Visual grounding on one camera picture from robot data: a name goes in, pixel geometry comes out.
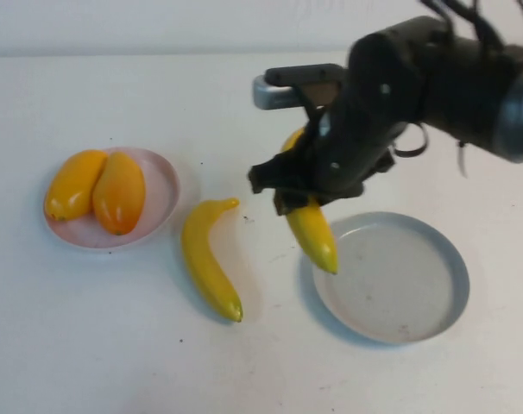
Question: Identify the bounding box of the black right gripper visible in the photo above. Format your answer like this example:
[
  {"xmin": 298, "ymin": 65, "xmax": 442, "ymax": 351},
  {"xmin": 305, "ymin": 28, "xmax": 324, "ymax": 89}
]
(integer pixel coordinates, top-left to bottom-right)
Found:
[{"xmin": 249, "ymin": 90, "xmax": 400, "ymax": 216}]

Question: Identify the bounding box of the yellow plastic banana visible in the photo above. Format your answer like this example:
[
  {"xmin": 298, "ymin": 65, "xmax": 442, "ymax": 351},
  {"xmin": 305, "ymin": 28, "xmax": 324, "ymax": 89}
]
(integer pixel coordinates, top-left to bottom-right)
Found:
[
  {"xmin": 280, "ymin": 127, "xmax": 339, "ymax": 276},
  {"xmin": 180, "ymin": 197, "xmax": 244, "ymax": 323}
]

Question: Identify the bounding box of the orange plastic mango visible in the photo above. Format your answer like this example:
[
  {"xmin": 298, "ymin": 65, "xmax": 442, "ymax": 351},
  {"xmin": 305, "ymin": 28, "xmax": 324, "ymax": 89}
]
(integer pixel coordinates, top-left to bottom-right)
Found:
[{"xmin": 91, "ymin": 151, "xmax": 147, "ymax": 236}]

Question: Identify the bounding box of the yellow plastic mango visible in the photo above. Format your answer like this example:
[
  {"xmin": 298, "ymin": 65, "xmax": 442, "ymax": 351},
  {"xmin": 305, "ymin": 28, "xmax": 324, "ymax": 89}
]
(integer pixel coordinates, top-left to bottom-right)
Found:
[{"xmin": 44, "ymin": 148, "xmax": 110, "ymax": 223}]

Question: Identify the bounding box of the pink round plate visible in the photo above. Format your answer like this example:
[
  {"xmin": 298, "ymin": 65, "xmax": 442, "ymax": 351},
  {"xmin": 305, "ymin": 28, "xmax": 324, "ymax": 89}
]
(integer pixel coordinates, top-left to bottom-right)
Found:
[{"xmin": 42, "ymin": 147, "xmax": 181, "ymax": 254}]

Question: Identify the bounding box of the grey-blue round plate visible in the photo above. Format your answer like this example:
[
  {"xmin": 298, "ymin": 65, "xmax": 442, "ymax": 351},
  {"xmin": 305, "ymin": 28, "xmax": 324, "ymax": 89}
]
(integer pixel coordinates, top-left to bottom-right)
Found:
[{"xmin": 312, "ymin": 210, "xmax": 470, "ymax": 345}]

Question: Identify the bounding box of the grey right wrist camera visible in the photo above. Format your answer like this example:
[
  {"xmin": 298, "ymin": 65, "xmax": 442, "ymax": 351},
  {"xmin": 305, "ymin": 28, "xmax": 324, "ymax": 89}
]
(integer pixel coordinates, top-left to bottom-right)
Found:
[{"xmin": 251, "ymin": 63, "xmax": 345, "ymax": 111}]

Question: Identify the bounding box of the black looped wrist cable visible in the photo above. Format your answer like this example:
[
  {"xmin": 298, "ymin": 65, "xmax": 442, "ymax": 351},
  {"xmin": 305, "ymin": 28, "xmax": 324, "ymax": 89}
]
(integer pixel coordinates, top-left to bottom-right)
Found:
[{"xmin": 393, "ymin": 122, "xmax": 430, "ymax": 159}]

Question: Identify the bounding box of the thin black hanging cable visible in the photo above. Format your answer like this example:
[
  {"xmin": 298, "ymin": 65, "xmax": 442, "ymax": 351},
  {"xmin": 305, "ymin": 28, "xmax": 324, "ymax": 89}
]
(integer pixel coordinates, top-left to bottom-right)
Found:
[{"xmin": 455, "ymin": 138, "xmax": 470, "ymax": 179}]

